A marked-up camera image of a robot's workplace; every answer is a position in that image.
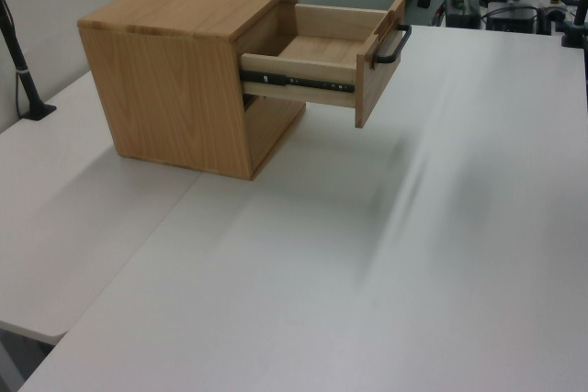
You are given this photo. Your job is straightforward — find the wooden drawer with black handle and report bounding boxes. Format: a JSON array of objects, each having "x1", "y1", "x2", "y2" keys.
[{"x1": 237, "y1": 0, "x2": 413, "y2": 129}]

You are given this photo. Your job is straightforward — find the light oak wooden cabinet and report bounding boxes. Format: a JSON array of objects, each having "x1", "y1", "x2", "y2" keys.
[{"x1": 76, "y1": 0, "x2": 308, "y2": 181}]

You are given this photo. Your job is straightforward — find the black box device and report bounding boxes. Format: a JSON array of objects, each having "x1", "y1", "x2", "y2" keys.
[{"x1": 485, "y1": 6, "x2": 539, "y2": 34}]

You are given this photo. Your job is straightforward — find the black clamp with pole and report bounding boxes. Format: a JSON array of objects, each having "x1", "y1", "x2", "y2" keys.
[{"x1": 558, "y1": 0, "x2": 588, "y2": 49}]

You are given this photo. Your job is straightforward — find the black camera pole with base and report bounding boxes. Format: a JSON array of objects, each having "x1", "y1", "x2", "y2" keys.
[{"x1": 0, "y1": 0, "x2": 59, "y2": 122}]

